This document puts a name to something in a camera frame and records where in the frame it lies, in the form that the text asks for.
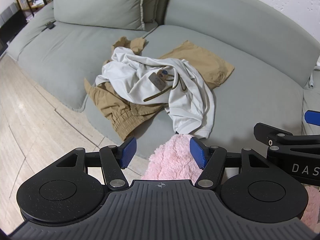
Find white t-shirt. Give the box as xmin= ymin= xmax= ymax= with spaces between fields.
xmin=95 ymin=47 xmax=215 ymax=139

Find pink fluffy garment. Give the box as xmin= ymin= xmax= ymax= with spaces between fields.
xmin=142 ymin=135 xmax=319 ymax=233

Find tan khaki shorts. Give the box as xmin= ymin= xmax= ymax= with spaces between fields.
xmin=84 ymin=37 xmax=234 ymax=139

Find grey fabric sofa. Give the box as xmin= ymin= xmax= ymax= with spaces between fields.
xmin=8 ymin=0 xmax=319 ymax=153

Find small black remote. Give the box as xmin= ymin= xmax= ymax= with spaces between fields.
xmin=46 ymin=22 xmax=55 ymax=29

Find grey sofa back cushion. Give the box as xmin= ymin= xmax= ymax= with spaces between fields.
xmin=53 ymin=0 xmax=145 ymax=30

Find white charging cable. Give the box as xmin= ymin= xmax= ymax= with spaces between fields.
xmin=308 ymin=64 xmax=320 ymax=90

